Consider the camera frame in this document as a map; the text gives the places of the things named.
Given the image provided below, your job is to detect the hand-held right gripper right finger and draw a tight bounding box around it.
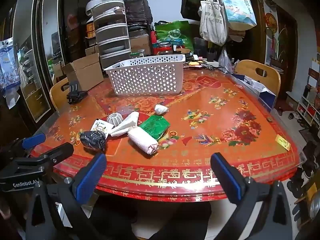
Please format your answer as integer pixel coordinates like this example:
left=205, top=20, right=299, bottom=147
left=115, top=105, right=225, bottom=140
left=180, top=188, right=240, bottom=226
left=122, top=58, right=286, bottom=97
left=210, top=152, right=294, bottom=240

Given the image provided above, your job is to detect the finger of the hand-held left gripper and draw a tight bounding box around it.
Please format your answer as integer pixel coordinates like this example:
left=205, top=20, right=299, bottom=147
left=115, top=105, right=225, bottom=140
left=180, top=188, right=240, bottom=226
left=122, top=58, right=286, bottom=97
left=10, top=142, right=75, bottom=175
left=5, top=133, right=47, bottom=156

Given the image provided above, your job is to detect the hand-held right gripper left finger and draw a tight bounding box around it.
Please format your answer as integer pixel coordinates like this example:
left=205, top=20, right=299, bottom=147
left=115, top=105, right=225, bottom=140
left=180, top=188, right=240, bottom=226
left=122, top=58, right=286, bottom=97
left=25, top=152, right=135, bottom=240

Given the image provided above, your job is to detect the dark patterned pouch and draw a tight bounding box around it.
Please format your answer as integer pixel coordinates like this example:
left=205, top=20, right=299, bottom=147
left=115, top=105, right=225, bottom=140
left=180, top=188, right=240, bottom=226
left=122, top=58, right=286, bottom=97
left=79, top=130, right=107, bottom=152

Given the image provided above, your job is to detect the white cloth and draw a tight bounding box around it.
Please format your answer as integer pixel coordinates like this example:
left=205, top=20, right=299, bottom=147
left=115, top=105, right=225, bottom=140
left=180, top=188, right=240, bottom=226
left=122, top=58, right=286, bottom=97
left=109, top=112, right=140, bottom=137

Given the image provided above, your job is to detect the white ribbed pumpkin-shaped toy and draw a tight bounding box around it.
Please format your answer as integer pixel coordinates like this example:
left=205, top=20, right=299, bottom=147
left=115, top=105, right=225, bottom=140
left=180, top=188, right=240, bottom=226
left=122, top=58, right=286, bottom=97
left=107, top=113, right=124, bottom=126

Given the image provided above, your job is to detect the green foil packet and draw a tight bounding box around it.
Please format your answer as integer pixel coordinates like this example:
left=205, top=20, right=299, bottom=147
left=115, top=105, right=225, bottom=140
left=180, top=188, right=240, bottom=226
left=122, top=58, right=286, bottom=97
left=138, top=115, right=171, bottom=140

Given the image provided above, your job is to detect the white perforated plastic basket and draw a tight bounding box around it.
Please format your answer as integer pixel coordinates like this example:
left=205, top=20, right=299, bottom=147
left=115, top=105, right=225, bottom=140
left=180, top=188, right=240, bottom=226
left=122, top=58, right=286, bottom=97
left=103, top=54, right=186, bottom=95

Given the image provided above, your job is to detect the cartoon print card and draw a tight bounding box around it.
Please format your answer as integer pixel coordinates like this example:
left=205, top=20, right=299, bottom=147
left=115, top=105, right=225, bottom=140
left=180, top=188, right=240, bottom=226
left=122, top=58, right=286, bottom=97
left=90, top=119, right=112, bottom=138

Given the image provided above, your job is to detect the wooden chair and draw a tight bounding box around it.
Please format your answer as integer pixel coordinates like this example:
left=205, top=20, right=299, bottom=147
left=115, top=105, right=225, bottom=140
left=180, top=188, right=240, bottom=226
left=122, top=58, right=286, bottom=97
left=234, top=60, right=281, bottom=95
left=49, top=77, right=73, bottom=110

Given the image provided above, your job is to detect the black glove-like object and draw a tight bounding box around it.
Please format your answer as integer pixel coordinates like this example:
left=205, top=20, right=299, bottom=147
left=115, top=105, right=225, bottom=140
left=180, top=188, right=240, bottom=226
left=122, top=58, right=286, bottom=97
left=66, top=80, right=88, bottom=105

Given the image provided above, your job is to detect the yellow card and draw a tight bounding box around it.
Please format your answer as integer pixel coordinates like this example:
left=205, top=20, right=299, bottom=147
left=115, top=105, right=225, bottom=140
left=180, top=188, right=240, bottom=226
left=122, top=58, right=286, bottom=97
left=275, top=134, right=291, bottom=151

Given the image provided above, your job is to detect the blue and white hanging bag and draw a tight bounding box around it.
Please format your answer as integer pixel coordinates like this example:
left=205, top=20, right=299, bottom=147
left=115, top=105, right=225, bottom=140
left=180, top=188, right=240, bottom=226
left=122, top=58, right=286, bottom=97
left=0, top=37, right=20, bottom=109

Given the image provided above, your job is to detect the open cardboard box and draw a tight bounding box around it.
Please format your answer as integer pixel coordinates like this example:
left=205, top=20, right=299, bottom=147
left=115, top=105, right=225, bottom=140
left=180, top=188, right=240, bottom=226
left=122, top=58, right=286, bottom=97
left=62, top=53, right=105, bottom=91

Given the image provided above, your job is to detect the dark mirror-door cabinet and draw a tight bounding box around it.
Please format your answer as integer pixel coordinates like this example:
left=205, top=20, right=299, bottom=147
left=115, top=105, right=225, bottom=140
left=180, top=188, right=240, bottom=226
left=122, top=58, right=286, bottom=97
left=7, top=0, right=92, bottom=123

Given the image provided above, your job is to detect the blue and white box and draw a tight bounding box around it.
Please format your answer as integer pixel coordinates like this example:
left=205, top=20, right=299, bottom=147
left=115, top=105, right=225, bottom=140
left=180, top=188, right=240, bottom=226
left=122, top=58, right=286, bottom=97
left=236, top=74, right=277, bottom=113

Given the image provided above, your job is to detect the small clear plastic wrapper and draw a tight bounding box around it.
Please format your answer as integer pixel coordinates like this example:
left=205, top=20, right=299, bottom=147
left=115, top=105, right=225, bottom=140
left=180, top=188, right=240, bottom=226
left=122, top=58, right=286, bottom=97
left=154, top=104, right=169, bottom=115

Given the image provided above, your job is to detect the cluttered storage shelf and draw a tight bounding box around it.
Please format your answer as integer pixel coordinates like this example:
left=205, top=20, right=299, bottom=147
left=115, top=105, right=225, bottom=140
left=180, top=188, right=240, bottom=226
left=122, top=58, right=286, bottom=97
left=297, top=52, right=320, bottom=128

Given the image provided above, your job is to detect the white plastic bag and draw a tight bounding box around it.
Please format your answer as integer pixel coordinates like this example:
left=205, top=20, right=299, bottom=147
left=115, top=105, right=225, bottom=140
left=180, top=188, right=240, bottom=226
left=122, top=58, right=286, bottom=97
left=218, top=46, right=234, bottom=73

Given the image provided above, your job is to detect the orange cardboard box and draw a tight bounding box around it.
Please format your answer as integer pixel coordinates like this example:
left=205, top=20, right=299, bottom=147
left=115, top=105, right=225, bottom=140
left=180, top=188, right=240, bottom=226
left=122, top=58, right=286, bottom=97
left=86, top=21, right=96, bottom=38

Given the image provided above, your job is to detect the brown cardboard box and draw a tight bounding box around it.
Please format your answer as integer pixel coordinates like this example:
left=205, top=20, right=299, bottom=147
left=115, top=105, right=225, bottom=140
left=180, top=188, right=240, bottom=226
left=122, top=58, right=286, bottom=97
left=130, top=34, right=152, bottom=55

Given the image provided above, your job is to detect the red lid jar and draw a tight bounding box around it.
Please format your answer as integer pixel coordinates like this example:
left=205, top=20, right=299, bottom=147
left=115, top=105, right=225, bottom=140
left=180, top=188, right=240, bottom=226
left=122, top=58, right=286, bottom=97
left=157, top=41, right=172, bottom=54

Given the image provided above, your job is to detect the green shopping bag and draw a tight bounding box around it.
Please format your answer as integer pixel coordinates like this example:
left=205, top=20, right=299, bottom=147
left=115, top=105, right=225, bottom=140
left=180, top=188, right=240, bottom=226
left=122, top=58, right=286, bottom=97
left=154, top=21, right=195, bottom=53

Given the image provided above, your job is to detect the beige canvas tote bag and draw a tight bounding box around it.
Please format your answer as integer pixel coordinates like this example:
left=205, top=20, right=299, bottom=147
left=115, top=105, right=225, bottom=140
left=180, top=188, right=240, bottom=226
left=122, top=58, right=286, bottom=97
left=199, top=0, right=228, bottom=47

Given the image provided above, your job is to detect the black plastic bag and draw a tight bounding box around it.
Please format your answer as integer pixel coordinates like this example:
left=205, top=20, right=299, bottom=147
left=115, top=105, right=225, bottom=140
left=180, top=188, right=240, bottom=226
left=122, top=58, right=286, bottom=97
left=123, top=0, right=153, bottom=27

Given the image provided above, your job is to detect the round red door ornament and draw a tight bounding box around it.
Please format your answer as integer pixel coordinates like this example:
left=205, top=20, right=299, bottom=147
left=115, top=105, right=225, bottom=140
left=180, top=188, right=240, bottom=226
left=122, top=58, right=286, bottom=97
left=265, top=12, right=278, bottom=30

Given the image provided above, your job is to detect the blue printed tote bag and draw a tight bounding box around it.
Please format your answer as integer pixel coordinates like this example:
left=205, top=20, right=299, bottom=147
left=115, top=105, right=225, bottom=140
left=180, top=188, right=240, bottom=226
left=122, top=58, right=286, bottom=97
left=220, top=0, right=257, bottom=31

